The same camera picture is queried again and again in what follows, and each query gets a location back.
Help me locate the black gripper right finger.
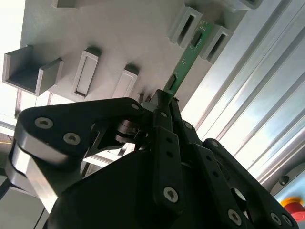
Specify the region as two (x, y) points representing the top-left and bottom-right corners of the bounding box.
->
(169, 97), (299, 229)

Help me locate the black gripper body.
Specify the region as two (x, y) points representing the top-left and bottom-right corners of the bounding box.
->
(47, 144), (253, 229)

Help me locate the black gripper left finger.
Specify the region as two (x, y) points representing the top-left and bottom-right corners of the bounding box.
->
(5, 89), (186, 218)

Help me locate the green RAM stick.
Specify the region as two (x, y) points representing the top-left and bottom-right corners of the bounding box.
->
(163, 20), (215, 95)

